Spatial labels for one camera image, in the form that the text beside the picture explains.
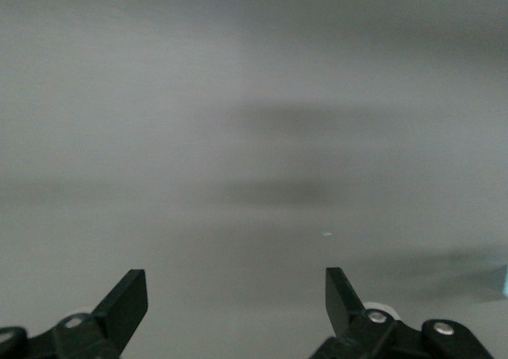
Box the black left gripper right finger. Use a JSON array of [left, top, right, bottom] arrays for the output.
[[308, 267, 495, 359]]

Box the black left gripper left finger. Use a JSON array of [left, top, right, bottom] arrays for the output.
[[0, 268, 149, 359]]

